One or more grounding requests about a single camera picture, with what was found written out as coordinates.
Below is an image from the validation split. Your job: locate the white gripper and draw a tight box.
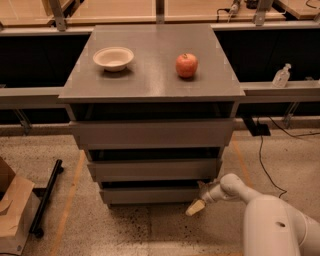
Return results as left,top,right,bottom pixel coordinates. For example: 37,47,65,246
185,181,222,216

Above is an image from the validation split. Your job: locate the grey bottom drawer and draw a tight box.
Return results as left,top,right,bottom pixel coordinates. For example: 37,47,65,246
100,187,200,205

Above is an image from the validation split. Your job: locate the grey drawer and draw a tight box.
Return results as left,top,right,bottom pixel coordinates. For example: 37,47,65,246
70,119,233,149
100,187,200,205
88,158,221,182

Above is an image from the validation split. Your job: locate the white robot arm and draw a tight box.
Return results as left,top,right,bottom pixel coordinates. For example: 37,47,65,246
186,173,320,256

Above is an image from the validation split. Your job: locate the grey middle drawer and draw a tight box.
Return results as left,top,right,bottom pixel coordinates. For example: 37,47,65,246
88,158,221,182

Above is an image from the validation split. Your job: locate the grey drawer cabinet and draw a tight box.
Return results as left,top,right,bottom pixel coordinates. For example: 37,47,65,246
59,24,244,206

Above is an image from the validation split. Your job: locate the grey top drawer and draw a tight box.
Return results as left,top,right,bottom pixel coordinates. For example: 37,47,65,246
70,119,233,149

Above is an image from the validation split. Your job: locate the red apple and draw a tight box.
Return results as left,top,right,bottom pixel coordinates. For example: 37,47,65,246
176,53,198,78

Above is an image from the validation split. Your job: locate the clear sanitizer bottle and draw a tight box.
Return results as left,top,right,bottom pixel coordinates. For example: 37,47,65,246
272,63,291,88

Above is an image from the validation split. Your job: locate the black metal bar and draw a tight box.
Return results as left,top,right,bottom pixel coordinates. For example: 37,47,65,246
29,159,64,239

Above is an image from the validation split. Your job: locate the white paper bowl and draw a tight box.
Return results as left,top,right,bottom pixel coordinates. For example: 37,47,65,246
93,47,134,72

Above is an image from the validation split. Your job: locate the brown cardboard box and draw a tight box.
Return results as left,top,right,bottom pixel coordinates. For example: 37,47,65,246
0,158,40,256

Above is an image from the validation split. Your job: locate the black floor cable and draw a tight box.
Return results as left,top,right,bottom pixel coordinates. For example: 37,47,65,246
258,116,320,198

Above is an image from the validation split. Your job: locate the black floor bracket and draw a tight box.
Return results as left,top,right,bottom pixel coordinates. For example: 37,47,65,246
242,116,271,137

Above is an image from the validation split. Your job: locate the grey metal rail frame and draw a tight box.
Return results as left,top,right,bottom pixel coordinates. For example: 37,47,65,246
0,22,320,109

